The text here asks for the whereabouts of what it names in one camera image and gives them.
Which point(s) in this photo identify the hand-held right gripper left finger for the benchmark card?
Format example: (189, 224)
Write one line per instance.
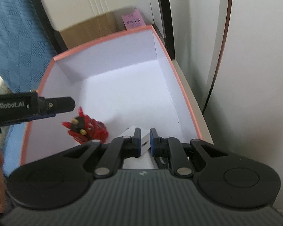
(138, 142)

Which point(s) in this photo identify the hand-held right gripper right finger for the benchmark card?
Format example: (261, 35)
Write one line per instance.
(153, 141)

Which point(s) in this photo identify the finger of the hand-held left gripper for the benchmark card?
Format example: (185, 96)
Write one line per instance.
(61, 104)

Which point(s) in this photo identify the white oblong charger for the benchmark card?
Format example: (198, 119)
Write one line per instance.
(143, 137)

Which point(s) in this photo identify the black small item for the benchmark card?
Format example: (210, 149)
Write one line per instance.
(162, 162)

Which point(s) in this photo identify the red figurine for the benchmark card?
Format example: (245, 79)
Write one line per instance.
(87, 129)

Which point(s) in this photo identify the orange cardboard box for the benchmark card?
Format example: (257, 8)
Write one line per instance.
(122, 87)

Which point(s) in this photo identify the blue textured seat mat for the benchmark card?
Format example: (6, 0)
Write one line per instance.
(14, 40)

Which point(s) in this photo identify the brown cardboard box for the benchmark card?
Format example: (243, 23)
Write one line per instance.
(92, 30)

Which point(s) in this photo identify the pink paper label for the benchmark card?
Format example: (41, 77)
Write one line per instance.
(132, 20)

